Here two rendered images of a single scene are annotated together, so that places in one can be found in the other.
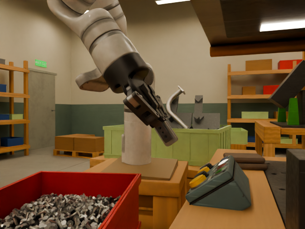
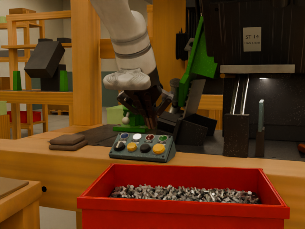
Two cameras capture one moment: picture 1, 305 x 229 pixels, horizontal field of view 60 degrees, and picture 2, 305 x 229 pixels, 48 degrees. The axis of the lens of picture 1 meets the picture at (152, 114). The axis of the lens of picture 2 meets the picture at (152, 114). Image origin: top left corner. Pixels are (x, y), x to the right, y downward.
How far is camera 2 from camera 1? 0.86 m
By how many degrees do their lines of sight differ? 89
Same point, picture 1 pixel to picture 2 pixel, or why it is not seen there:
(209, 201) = (169, 156)
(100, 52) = (151, 57)
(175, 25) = not seen: outside the picture
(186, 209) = (174, 163)
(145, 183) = (18, 196)
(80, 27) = (140, 28)
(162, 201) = (29, 209)
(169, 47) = not seen: outside the picture
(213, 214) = (181, 160)
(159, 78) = not seen: outside the picture
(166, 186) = (33, 190)
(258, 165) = (85, 141)
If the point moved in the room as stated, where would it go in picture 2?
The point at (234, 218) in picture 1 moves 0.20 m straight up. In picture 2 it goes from (185, 157) to (186, 77)
